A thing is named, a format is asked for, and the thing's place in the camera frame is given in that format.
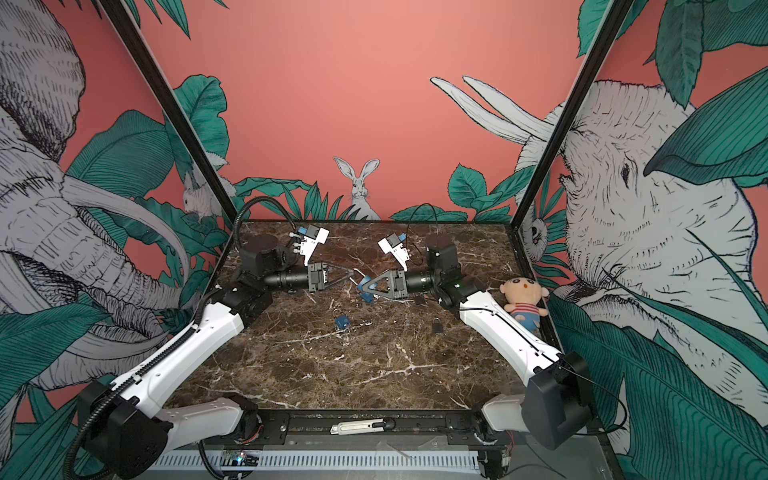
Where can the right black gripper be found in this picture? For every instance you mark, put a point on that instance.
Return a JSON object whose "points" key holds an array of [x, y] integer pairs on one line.
{"points": [[399, 287]]}

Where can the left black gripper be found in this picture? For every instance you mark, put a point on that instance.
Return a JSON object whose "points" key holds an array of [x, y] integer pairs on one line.
{"points": [[316, 283]]}

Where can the blue padlock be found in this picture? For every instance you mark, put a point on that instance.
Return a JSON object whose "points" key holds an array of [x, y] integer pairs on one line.
{"points": [[342, 322], [366, 296]]}

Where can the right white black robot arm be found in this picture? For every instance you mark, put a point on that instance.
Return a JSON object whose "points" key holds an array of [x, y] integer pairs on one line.
{"points": [[556, 404]]}

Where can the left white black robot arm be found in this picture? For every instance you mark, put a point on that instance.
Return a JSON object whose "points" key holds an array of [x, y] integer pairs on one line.
{"points": [[125, 425]]}

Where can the plush doll striped shirt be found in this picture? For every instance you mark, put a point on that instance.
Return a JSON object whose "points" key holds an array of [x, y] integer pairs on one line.
{"points": [[523, 301]]}

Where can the white utility knife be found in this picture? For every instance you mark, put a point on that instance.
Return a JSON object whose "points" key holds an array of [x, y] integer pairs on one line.
{"points": [[367, 426]]}

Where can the white perforated strip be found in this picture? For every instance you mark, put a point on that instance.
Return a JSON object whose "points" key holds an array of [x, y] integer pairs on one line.
{"points": [[391, 460]]}

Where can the small green circuit board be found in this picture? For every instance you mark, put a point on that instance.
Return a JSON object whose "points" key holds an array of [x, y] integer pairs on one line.
{"points": [[232, 459]]}

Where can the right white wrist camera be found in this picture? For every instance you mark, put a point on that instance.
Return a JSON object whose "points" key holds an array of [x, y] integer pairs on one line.
{"points": [[394, 244]]}

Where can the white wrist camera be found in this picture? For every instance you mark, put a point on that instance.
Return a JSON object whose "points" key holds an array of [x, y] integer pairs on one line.
{"points": [[305, 240], [394, 244]]}

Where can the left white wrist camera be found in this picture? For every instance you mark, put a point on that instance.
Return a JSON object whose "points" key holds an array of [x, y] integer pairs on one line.
{"points": [[305, 240]]}

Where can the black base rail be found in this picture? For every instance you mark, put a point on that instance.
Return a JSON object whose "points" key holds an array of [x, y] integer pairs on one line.
{"points": [[268, 427]]}

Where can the left black frame post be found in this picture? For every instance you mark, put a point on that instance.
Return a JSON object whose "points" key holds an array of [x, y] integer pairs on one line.
{"points": [[125, 26]]}

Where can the black frame post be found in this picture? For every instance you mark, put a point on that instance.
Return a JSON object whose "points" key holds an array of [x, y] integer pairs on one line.
{"points": [[125, 26], [604, 39]]}

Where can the right black frame post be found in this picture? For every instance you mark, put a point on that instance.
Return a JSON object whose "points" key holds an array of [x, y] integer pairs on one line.
{"points": [[604, 39]]}

